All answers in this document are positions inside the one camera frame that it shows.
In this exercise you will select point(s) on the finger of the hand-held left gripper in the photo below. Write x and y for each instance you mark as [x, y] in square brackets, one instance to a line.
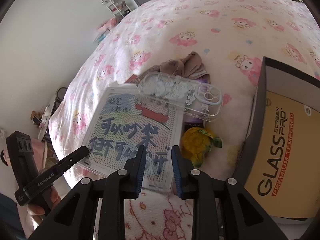
[75, 157]

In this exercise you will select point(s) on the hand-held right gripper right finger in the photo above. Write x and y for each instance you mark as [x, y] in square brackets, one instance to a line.
[176, 172]

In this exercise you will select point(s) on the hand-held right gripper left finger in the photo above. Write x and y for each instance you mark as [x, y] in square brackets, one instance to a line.
[141, 172]

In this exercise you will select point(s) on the cartoon print packet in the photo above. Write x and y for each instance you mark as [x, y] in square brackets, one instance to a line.
[120, 130]

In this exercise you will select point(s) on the black cardboard box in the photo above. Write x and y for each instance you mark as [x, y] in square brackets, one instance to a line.
[260, 120]

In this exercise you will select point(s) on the person's left hand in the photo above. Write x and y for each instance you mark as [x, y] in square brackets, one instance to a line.
[37, 208]

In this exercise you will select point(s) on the yellow turtle plush toy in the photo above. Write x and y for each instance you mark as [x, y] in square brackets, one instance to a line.
[195, 145]

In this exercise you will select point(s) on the small brown figurine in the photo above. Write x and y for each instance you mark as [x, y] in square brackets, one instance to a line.
[33, 115]

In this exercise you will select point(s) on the clear cartoon phone case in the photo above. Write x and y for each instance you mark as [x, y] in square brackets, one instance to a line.
[170, 90]

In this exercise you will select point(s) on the red flat packet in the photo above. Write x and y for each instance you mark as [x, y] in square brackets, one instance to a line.
[133, 79]

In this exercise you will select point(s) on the brown face mask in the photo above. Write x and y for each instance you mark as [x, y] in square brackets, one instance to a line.
[200, 72]
[192, 60]
[171, 67]

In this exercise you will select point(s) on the pink printed blanket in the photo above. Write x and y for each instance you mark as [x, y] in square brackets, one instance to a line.
[200, 30]

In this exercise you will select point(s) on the white shelf rack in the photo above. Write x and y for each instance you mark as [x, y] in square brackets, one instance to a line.
[113, 2]

